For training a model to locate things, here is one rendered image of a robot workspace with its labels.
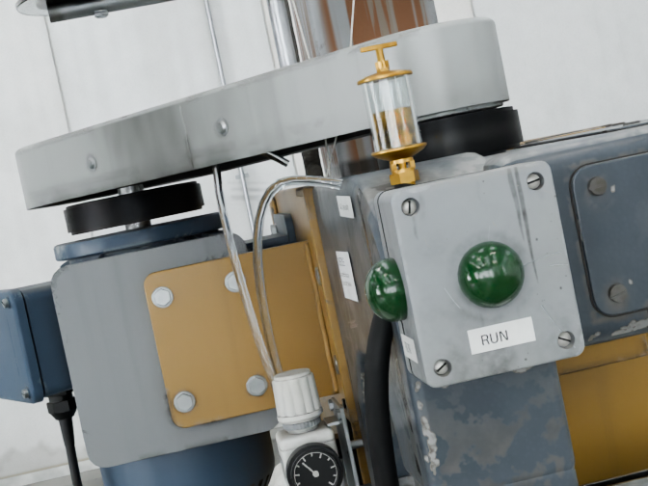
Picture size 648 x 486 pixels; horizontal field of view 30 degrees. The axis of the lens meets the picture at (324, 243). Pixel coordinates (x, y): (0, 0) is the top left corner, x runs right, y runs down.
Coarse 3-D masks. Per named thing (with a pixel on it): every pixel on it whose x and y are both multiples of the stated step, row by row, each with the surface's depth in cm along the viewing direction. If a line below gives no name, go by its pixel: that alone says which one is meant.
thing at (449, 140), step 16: (480, 112) 71; (496, 112) 71; (512, 112) 72; (432, 128) 70; (448, 128) 70; (464, 128) 70; (480, 128) 70; (496, 128) 71; (512, 128) 72; (432, 144) 70; (448, 144) 70; (464, 144) 70; (480, 144) 70; (496, 144) 71; (512, 144) 72; (384, 160) 73; (416, 160) 71
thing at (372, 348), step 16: (384, 320) 60; (368, 336) 60; (384, 336) 60; (368, 352) 60; (384, 352) 60; (368, 368) 60; (384, 368) 60; (368, 384) 60; (384, 384) 60; (368, 400) 60; (384, 400) 60; (368, 416) 60; (384, 416) 60; (368, 432) 60; (384, 432) 60; (384, 448) 60; (384, 464) 60; (384, 480) 61
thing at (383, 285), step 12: (384, 264) 55; (396, 264) 55; (372, 276) 55; (384, 276) 55; (396, 276) 54; (372, 288) 55; (384, 288) 54; (396, 288) 54; (372, 300) 55; (384, 300) 54; (396, 300) 54; (384, 312) 55; (396, 312) 55
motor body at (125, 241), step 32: (160, 224) 100; (192, 224) 100; (64, 256) 101; (96, 256) 100; (192, 448) 99; (224, 448) 100; (256, 448) 102; (128, 480) 100; (160, 480) 99; (192, 480) 99; (224, 480) 100; (256, 480) 102
